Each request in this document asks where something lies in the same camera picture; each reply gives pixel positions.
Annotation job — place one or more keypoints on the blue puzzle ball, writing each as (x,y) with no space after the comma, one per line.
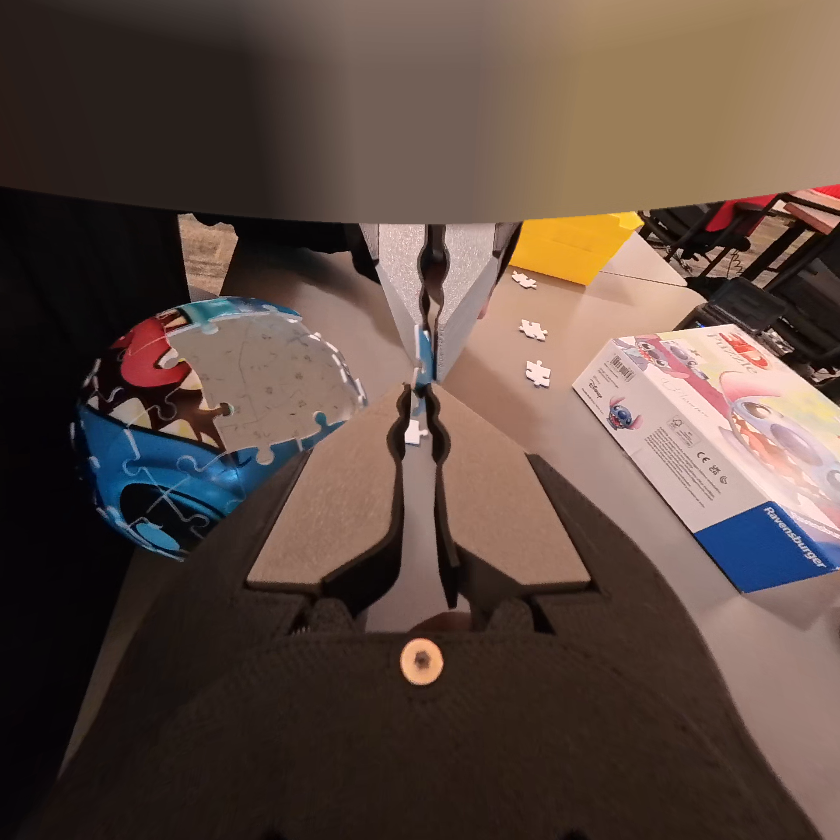
(262,374)

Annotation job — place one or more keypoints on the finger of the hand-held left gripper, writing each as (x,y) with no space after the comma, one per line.
(394,262)
(469,275)

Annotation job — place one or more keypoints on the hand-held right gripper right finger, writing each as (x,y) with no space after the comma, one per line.
(505,518)

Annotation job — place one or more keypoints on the black office chair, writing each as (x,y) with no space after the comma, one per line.
(695,229)

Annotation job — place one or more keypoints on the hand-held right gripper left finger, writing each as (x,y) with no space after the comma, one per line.
(328,518)

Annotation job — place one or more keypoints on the white-backed puzzle piece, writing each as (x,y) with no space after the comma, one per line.
(425,354)
(525,280)
(533,329)
(538,374)

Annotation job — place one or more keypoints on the yellow storage box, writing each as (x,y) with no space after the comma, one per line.
(564,253)

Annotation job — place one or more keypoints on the black equipment case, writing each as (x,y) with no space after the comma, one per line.
(741,305)

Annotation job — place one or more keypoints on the printed puzzle box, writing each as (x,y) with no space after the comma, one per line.
(689,426)

